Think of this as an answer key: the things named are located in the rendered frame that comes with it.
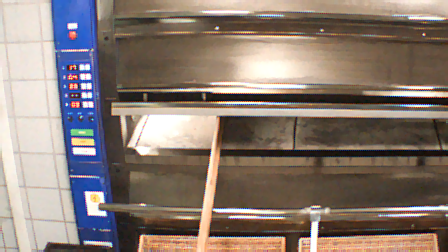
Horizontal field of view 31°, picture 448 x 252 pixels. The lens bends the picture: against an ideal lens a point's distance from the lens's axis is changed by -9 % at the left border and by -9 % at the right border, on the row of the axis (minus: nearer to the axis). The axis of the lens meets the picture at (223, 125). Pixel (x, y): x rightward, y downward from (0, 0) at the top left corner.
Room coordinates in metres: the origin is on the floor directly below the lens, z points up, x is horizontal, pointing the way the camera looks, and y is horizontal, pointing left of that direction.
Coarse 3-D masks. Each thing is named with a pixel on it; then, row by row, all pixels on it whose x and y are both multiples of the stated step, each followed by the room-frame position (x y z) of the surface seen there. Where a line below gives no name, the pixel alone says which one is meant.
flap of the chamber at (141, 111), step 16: (112, 112) 2.72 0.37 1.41; (128, 112) 2.71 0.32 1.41; (144, 112) 2.71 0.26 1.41; (160, 112) 2.70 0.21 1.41; (176, 112) 2.69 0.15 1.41; (192, 112) 2.69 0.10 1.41; (208, 112) 2.68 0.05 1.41; (224, 112) 2.67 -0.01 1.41; (240, 112) 2.67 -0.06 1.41; (256, 112) 2.66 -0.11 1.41; (272, 112) 2.65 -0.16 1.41; (288, 112) 2.65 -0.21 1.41; (304, 112) 2.64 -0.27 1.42; (320, 112) 2.64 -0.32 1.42; (336, 112) 2.63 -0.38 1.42; (352, 112) 2.62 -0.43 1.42; (368, 112) 2.62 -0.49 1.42; (384, 112) 2.61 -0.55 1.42; (400, 112) 2.60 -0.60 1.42; (416, 112) 2.59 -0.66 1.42; (432, 112) 2.59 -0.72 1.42
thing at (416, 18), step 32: (128, 0) 2.85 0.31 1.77; (160, 0) 2.84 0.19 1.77; (192, 0) 2.82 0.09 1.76; (224, 0) 2.81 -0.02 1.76; (256, 0) 2.80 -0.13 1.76; (288, 0) 2.78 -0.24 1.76; (320, 0) 2.77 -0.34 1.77; (352, 0) 2.76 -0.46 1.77; (384, 0) 2.75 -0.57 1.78; (416, 0) 2.73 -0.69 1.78
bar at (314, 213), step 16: (112, 208) 2.49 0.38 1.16; (128, 208) 2.49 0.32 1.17; (144, 208) 2.48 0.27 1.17; (160, 208) 2.48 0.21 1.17; (176, 208) 2.47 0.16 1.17; (192, 208) 2.47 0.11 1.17; (224, 208) 2.46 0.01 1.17; (240, 208) 2.45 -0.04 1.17; (256, 208) 2.45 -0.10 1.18; (272, 208) 2.44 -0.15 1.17; (288, 208) 2.43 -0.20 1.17; (304, 208) 2.43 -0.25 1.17; (320, 208) 2.42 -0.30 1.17; (336, 208) 2.41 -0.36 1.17; (352, 208) 2.40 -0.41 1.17; (368, 208) 2.40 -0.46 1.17; (384, 208) 2.39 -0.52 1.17; (400, 208) 2.38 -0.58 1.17; (416, 208) 2.37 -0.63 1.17; (432, 208) 2.36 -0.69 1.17
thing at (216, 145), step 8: (216, 128) 2.99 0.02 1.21; (216, 136) 2.92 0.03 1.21; (216, 144) 2.86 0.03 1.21; (216, 152) 2.80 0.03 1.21; (216, 160) 2.74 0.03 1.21; (216, 168) 2.69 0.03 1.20; (208, 176) 2.63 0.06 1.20; (216, 176) 2.64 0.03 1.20; (208, 184) 2.57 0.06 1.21; (208, 192) 2.51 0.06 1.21; (208, 200) 2.46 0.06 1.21; (208, 208) 2.41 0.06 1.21; (208, 216) 2.36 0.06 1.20; (208, 224) 2.32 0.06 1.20; (200, 232) 2.27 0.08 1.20; (208, 232) 2.27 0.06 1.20; (200, 240) 2.22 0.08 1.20; (200, 248) 2.17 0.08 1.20
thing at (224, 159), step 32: (128, 160) 2.86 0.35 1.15; (160, 160) 2.85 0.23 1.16; (192, 160) 2.84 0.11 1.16; (224, 160) 2.82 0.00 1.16; (256, 160) 2.81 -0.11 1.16; (288, 160) 2.79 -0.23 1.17; (320, 160) 2.78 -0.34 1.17; (352, 160) 2.76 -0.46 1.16; (384, 160) 2.75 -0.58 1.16; (416, 160) 2.73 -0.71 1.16
